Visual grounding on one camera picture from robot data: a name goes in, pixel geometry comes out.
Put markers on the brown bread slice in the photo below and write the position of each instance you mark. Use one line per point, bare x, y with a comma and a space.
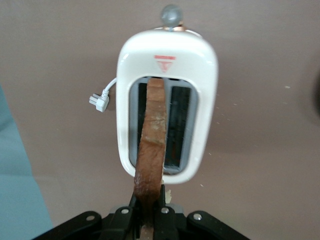
152, 150

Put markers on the white toaster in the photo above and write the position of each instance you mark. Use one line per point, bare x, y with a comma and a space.
162, 45

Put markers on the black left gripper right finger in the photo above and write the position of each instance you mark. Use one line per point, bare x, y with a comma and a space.
165, 225

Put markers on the brown table cover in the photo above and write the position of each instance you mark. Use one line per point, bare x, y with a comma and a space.
262, 162

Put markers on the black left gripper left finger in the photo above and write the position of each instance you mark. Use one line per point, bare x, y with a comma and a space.
120, 225

